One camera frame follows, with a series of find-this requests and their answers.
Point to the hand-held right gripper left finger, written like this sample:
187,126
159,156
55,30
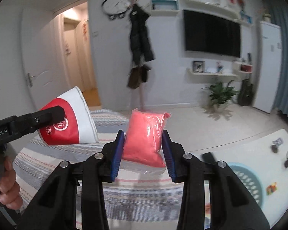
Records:
117,153

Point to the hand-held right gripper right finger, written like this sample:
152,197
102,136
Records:
169,158

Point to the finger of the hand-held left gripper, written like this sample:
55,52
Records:
43,118

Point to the red and white paper cup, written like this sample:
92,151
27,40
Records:
74,119

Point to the pink plastic packet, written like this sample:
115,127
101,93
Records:
144,136

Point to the teal plastic basket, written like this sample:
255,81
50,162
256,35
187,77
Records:
247,179

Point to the person's left hand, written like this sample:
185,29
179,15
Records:
9,189

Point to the black rectangular object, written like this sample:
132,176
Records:
207,158

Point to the striped blanket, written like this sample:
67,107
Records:
50,163

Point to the white door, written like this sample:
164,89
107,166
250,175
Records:
42,60

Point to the coat stand with pink base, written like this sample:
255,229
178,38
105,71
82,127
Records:
141,95

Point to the brown bag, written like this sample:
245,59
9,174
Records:
136,76

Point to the green potted plant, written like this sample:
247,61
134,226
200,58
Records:
220,94

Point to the black guitar bag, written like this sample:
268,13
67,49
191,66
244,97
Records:
245,93

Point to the small colourful toy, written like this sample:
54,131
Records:
271,188

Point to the small patterned object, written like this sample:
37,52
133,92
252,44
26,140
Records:
277,145

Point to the white box shelf red inside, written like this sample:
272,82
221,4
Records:
243,67

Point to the black coat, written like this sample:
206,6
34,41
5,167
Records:
140,36

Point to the white fridge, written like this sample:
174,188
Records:
266,67

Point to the teal box shelf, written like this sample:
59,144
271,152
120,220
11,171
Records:
164,6

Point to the blue framed picture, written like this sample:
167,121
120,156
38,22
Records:
245,16

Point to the yellow ornament on fridge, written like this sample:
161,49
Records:
266,16

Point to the white low wall shelf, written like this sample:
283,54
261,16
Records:
211,73

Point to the photo frame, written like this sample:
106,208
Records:
198,66

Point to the wall light switch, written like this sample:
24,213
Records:
95,34

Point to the wall-mounted black television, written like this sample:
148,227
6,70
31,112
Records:
212,33

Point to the round white wall clock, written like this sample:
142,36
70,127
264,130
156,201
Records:
115,3

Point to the white curved long wall shelf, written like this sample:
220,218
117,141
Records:
213,7

